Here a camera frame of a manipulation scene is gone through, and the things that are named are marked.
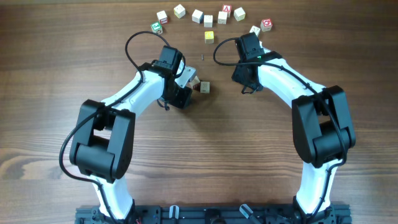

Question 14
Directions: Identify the white block blue side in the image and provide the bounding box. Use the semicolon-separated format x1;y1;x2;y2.
192;9;204;24

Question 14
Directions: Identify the left black cable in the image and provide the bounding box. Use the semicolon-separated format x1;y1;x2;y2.
58;30;172;223

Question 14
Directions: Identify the white wooden block centre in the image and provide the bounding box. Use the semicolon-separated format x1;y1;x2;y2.
218;11;228;24

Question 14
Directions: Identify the black cable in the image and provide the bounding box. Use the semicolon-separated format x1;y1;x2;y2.
213;37;348;223
58;30;172;223

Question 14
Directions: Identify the white block red side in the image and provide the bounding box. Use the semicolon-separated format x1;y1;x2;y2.
157;11;169;24

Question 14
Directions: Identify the white block yellow edge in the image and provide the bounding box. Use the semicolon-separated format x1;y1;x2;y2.
174;4;186;19

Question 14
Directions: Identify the red letter O block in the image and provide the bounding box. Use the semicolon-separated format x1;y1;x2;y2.
261;19;273;32

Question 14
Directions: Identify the white block yellow side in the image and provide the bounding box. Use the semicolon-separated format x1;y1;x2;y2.
234;7;246;22

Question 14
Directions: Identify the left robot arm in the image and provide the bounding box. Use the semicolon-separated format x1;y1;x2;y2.
65;45;195;223

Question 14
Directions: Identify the white patterned wooden block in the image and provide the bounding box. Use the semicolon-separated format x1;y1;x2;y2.
200;82;210;93

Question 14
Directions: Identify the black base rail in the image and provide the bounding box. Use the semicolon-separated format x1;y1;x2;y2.
75;204;353;224

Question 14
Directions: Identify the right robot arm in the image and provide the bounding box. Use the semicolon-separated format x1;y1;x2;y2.
232;33;356;223

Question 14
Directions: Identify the red letter A block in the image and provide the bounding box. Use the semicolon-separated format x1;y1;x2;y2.
222;4;231;17

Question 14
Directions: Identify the white block green trim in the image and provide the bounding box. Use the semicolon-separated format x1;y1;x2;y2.
249;26;261;37

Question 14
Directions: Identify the wooden block red letter side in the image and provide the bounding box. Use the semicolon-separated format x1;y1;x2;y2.
189;76;201;91

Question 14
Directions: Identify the yellow top wooden block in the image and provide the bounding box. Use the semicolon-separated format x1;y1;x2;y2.
205;31;215;44

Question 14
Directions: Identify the plain white letter block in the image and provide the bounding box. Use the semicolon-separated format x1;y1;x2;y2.
203;15;213;28

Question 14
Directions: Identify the right black cable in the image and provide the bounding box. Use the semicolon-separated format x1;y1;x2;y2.
213;37;348;223

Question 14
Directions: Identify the green letter wooden block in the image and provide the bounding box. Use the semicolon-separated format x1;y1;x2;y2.
150;22;163;35

